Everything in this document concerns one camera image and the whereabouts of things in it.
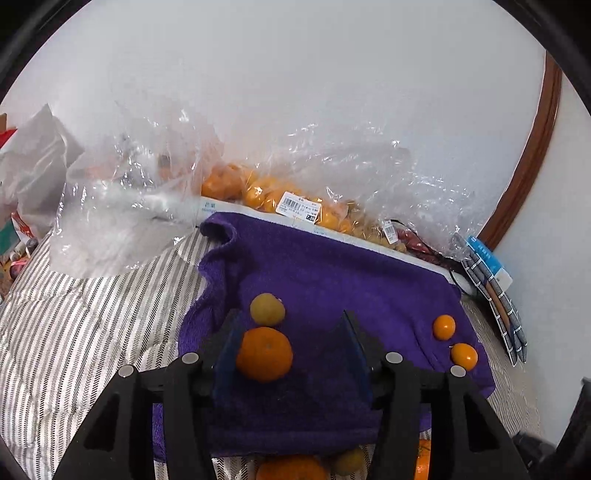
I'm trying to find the large orange mandarin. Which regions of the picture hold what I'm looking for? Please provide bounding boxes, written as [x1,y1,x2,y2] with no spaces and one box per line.
[235,327,294,383]

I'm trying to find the brown wooden door frame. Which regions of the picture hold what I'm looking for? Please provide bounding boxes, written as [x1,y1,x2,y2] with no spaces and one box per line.
[478,53,563,250]

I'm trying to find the bag of brown nuts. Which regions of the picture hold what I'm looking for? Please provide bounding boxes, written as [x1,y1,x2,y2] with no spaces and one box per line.
[349,211,407,253]

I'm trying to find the white plastic bag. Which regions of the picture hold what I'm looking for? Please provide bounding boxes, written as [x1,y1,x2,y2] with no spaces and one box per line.
[1,105,83,239]

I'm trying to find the striped quilted mattress cover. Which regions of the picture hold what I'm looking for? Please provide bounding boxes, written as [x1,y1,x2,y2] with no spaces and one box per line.
[1,229,541,479]

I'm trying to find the green-yellow small fruit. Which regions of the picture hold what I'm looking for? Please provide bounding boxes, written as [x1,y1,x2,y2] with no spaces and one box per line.
[332,447,366,476]
[249,293,286,327]

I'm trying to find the blue white box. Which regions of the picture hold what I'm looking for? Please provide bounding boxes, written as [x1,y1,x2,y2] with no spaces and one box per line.
[467,236,513,291]

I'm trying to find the purple towel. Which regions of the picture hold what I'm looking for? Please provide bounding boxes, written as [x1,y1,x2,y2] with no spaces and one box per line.
[178,213,480,457]

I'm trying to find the black cable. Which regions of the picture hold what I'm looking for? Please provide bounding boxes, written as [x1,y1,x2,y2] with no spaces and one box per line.
[392,218,477,296]

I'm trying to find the blue checked folded cloth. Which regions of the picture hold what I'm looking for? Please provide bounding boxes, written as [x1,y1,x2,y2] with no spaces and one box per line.
[452,233,528,366]

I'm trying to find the bag of oranges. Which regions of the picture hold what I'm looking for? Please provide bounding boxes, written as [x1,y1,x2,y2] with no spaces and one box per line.
[197,163,353,234]

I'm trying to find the clear plastic bags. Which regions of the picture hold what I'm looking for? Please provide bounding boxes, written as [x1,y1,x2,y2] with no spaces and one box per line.
[50,103,479,278]

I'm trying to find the white tube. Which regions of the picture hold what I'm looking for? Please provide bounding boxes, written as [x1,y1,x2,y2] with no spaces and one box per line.
[115,191,477,296]

